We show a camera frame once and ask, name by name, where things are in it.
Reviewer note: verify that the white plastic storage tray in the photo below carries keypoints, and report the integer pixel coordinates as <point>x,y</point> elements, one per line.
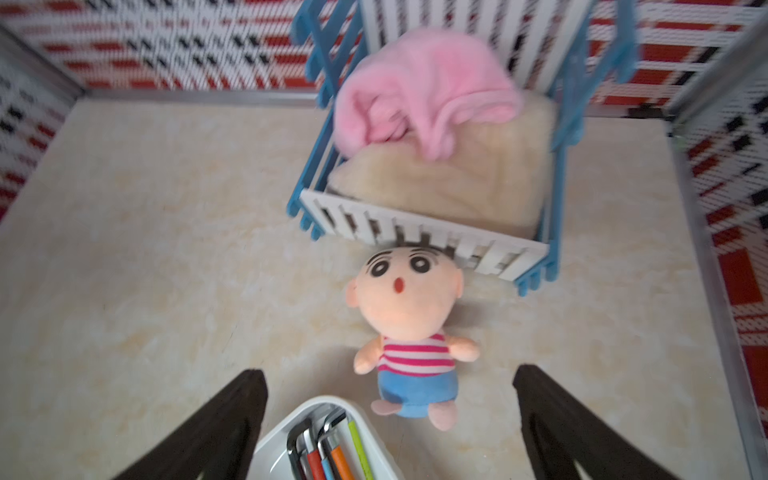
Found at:
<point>270,459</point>

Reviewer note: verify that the orange hex key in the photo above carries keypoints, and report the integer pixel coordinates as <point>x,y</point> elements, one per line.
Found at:
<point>331,431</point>

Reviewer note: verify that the small plush doll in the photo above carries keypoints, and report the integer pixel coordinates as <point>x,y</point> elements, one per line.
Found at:
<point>406,295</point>

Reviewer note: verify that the cream fluffy blanket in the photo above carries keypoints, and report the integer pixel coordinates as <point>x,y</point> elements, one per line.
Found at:
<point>497,178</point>

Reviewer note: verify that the light blue hex key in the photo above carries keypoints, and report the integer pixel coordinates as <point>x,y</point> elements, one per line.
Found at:
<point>326,461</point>

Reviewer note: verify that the blue white toy crib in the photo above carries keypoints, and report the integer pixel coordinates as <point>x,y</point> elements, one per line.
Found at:
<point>544,48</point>

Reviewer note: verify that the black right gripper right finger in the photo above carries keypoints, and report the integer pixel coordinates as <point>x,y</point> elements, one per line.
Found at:
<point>563,437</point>

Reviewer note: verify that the red hex key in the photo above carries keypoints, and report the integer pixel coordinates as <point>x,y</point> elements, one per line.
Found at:
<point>313,456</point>

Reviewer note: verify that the long black hex key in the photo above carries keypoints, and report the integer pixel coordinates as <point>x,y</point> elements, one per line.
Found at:
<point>294,456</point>

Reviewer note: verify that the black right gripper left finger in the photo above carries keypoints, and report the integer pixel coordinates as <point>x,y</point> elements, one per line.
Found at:
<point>217,442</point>

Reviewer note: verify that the pink towel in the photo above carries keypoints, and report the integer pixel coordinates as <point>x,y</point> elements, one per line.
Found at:
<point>425,83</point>

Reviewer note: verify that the green hex key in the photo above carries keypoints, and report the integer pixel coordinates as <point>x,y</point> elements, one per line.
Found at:
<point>360,450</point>

